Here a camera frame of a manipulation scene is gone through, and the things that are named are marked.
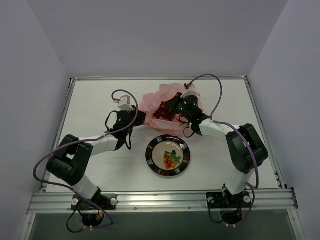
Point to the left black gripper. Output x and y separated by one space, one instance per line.
141 117

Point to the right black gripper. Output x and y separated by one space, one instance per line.
172 104

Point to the dark red grape bunch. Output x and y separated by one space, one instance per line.
163 113

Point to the pink plastic bag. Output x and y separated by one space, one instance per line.
151 102

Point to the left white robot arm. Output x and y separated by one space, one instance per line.
69 162

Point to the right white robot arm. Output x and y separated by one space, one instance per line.
246 148

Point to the black rimmed ceramic plate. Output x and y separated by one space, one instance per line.
167 155

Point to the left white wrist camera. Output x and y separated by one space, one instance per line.
124 103

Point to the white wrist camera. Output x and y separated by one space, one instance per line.
190 90
124 103

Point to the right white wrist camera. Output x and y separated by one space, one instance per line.
190 90

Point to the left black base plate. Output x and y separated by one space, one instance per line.
104 201

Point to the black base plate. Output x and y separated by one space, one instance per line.
104 201
225 200

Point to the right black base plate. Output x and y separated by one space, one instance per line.
225 200

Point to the aluminium front rail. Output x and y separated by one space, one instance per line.
163 201

